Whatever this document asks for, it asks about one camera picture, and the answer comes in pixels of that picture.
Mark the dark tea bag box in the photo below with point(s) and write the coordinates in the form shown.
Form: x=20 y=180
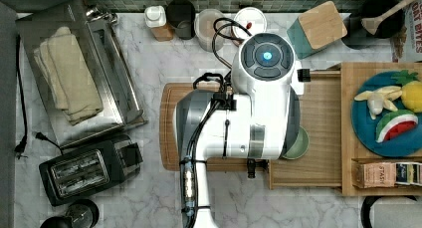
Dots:
x=408 y=173

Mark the wooden drawer cabinet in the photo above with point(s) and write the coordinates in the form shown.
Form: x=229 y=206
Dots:
x=352 y=76

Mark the teal canister wooden lid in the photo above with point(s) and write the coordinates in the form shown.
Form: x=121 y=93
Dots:
x=316 y=29

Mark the wooden drawer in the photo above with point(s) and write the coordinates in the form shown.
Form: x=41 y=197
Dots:
x=320 y=166

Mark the stainless toaster oven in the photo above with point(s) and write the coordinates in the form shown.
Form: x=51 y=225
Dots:
x=93 y=28

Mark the white pink bowl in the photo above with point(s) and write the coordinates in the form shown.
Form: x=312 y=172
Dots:
x=252 y=19

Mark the orange tea box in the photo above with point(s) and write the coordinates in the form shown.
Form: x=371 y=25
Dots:
x=370 y=175

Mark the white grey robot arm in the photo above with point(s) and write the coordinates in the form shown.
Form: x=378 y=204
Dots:
x=255 y=114

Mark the toy banana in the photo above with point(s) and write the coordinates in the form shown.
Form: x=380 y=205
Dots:
x=380 y=99

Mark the clear plastic container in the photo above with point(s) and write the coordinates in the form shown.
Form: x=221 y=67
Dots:
x=203 y=27

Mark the white lidded spice jar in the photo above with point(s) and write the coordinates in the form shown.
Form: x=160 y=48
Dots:
x=155 y=20

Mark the toy watermelon slice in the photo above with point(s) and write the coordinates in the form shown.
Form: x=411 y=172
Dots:
x=394 y=124

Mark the black cup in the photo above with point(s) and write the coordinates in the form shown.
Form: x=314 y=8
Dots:
x=181 y=15

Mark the toy yellow pineapple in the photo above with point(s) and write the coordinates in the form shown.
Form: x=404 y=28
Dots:
x=411 y=88

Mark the wooden spoon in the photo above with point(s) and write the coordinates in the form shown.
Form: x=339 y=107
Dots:
x=371 y=24

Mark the blue plate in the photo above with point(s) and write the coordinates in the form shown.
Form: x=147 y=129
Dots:
x=364 y=127

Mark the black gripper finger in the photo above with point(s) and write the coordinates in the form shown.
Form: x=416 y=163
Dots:
x=304 y=75
x=252 y=164

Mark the green bowl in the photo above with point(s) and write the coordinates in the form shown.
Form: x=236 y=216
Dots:
x=300 y=146

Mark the folded beige towel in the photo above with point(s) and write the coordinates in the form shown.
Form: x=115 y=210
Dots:
x=66 y=72

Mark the snack bag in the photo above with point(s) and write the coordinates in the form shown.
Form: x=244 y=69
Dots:
x=407 y=44

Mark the black round kettle lid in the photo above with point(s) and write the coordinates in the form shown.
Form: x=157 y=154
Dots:
x=82 y=213

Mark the black paper towel base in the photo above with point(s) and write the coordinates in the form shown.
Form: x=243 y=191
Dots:
x=391 y=212

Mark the wooden cutting board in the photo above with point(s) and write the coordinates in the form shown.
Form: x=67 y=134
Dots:
x=172 y=94

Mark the black toaster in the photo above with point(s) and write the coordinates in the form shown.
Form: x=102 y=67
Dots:
x=90 y=169

